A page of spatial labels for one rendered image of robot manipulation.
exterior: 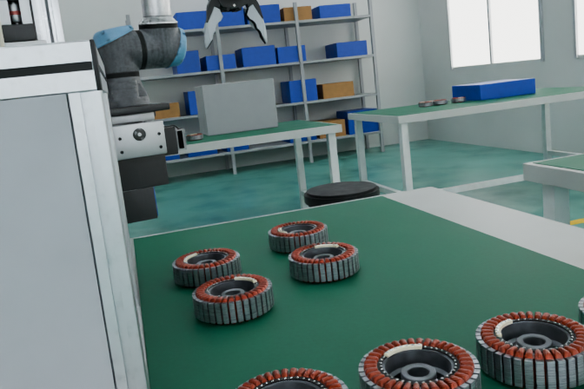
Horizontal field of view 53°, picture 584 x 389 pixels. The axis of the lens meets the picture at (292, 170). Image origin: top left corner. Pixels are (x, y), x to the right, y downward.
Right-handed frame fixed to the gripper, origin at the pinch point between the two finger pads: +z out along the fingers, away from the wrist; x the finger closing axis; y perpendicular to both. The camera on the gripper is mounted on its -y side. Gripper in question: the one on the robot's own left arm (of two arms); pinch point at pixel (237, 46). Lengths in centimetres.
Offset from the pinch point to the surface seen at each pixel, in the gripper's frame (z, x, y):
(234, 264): 37, 20, -42
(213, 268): 37, 24, -43
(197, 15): -77, -157, 563
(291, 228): 37.2, 3.8, -28.3
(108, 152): 13, 41, -75
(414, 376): 38, 17, -86
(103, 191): 17, 41, -74
